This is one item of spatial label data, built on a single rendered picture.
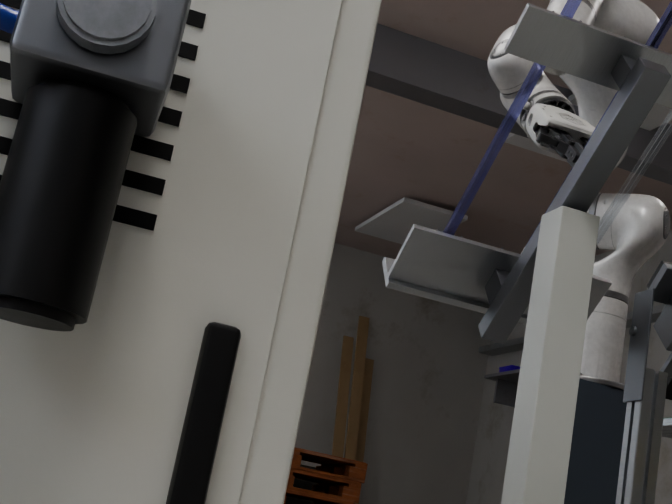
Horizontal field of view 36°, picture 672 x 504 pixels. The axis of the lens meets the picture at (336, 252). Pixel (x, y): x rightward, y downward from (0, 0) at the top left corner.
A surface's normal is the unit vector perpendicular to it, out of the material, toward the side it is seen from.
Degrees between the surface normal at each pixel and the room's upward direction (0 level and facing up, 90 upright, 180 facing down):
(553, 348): 90
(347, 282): 90
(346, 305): 90
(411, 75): 90
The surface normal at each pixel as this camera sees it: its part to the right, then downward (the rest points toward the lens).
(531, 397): -0.93, -0.26
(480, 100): 0.33, -0.19
